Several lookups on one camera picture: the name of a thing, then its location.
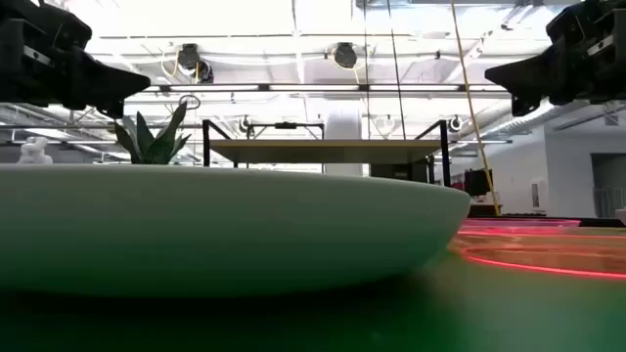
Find black monitor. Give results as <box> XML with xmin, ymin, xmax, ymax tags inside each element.
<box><xmin>370</xmin><ymin>162</ymin><xmax>430</xmax><ymax>184</ymax></box>
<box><xmin>463</xmin><ymin>168</ymin><xmax>494</xmax><ymax>198</ymax></box>

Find pale green plate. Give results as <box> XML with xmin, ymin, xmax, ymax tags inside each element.
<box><xmin>0</xmin><ymin>163</ymin><xmax>471</xmax><ymax>298</ymax></box>

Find yellow cable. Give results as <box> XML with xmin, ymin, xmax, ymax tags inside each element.
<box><xmin>449</xmin><ymin>0</ymin><xmax>502</xmax><ymax>217</ymax></box>

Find wooden shelf with black frame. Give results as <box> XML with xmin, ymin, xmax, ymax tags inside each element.
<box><xmin>201</xmin><ymin>118</ymin><xmax>452</xmax><ymax>189</ymax></box>

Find translucent amber plate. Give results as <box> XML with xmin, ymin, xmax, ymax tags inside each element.
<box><xmin>449</xmin><ymin>228</ymin><xmax>626</xmax><ymax>282</ymax></box>

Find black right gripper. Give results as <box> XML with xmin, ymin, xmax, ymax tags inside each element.
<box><xmin>484</xmin><ymin>0</ymin><xmax>626</xmax><ymax>118</ymax></box>

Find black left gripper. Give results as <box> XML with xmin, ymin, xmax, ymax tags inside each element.
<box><xmin>0</xmin><ymin>0</ymin><xmax>152</xmax><ymax>119</ymax></box>

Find black cable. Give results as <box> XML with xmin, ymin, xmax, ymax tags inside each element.
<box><xmin>385</xmin><ymin>0</ymin><xmax>408</xmax><ymax>142</ymax></box>

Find black ceiling cable reel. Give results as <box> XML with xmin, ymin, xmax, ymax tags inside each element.
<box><xmin>175</xmin><ymin>42</ymin><xmax>215</xmax><ymax>84</ymax></box>
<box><xmin>334</xmin><ymin>41</ymin><xmax>359</xmax><ymax>70</ymax></box>

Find green snake plant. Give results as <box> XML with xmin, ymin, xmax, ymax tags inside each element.
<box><xmin>112</xmin><ymin>101</ymin><xmax>193</xmax><ymax>166</ymax></box>

